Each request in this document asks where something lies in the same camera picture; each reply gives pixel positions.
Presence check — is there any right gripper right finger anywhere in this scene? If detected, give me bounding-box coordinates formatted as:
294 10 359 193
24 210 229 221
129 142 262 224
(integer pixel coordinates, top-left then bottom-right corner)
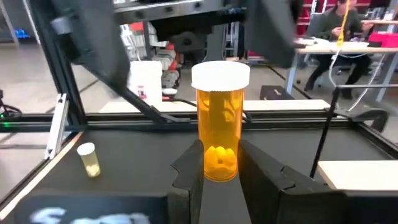
238 139 295 224

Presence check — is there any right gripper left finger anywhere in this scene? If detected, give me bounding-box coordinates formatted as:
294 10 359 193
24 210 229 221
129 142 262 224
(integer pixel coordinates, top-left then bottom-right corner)
167 139 205 224

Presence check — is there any slim amber pill bottle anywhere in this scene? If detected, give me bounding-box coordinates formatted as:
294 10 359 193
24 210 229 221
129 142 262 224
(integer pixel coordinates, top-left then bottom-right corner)
190 60 251 183

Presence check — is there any black table mat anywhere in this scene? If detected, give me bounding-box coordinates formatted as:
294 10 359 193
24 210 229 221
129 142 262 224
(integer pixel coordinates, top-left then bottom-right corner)
0 127 398 224

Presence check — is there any black floor box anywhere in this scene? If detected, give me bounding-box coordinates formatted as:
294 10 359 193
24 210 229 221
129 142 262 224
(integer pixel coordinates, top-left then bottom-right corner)
259 85 295 101

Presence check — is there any small pale yellow pill bottle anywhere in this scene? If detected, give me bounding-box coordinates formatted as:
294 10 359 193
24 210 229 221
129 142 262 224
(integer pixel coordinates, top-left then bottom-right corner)
76 142 102 179

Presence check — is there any white box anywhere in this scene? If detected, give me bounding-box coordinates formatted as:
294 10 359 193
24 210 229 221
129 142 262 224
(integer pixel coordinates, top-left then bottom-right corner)
129 60 164 102

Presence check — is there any white desk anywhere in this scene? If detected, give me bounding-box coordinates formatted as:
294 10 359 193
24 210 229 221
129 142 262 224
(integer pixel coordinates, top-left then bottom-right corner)
284 40 398 103

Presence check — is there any person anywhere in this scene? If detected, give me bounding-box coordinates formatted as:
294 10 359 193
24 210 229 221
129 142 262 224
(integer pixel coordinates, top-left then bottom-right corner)
303 0 374 100

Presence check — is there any red box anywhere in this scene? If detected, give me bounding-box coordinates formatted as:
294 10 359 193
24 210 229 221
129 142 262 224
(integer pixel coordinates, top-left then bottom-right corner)
368 32 398 49

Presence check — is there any black aluminium table frame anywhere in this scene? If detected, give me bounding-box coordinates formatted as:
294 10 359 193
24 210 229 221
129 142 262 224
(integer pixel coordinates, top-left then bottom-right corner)
0 0 398 162

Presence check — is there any white floor cable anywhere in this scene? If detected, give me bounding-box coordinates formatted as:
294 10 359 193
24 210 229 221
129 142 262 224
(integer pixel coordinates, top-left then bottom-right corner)
328 46 388 113

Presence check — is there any silver frame bracket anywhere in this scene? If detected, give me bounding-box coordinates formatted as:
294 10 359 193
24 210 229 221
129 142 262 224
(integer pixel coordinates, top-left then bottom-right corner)
44 92 70 160

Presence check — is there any yellow hanging cord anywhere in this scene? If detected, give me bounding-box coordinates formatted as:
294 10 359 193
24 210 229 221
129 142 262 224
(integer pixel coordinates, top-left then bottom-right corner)
336 0 351 47

